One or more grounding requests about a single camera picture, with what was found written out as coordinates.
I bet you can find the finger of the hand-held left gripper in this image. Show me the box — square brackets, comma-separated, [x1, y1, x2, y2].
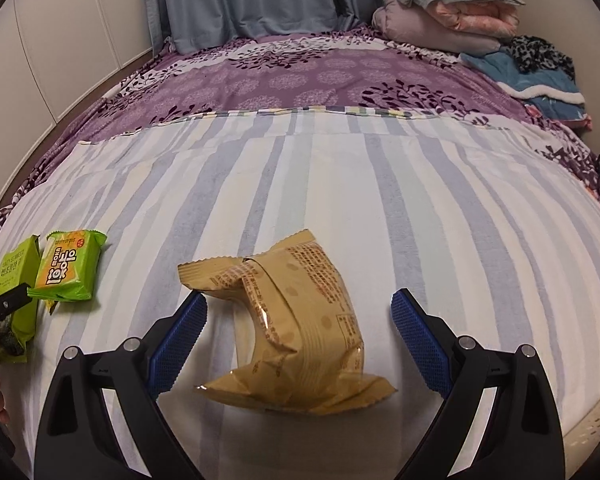
[0, 286, 33, 333]

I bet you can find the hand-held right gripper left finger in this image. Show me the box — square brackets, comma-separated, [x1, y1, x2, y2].
[34, 290, 210, 480]

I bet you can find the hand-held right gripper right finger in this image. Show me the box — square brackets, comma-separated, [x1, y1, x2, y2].
[390, 287, 567, 480]

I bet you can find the tan snack packet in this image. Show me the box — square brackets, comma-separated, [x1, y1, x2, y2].
[177, 229, 398, 416]

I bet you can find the green seaweed snack packet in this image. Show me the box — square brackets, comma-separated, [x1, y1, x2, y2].
[0, 235, 41, 365]

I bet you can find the green and orange snack packet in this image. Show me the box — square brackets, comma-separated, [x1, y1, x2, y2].
[27, 230, 108, 302]

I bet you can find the striped bedsheet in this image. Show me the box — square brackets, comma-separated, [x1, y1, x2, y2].
[0, 107, 600, 480]

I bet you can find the white wardrobe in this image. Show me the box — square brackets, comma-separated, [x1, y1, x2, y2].
[0, 0, 153, 126]

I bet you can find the blue garment with white trim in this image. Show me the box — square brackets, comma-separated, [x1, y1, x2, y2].
[460, 52, 586, 106]

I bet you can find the purple floral bedsheet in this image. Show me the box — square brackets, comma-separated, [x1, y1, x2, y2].
[0, 25, 600, 231]

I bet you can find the leopard print cloth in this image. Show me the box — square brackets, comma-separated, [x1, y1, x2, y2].
[500, 35, 578, 83]

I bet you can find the lilac folded quilt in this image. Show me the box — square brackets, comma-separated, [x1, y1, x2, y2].
[372, 0, 506, 56]

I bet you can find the pink folded quilt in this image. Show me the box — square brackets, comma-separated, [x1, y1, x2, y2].
[425, 0, 521, 38]

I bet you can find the blue-grey curtain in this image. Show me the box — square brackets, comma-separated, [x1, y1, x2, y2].
[142, 0, 396, 53]

